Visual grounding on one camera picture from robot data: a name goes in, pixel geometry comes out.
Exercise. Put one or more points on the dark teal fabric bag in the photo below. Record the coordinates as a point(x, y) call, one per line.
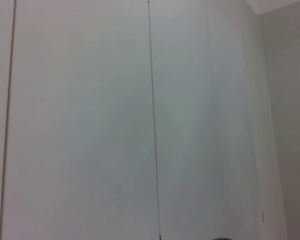
point(222, 239)

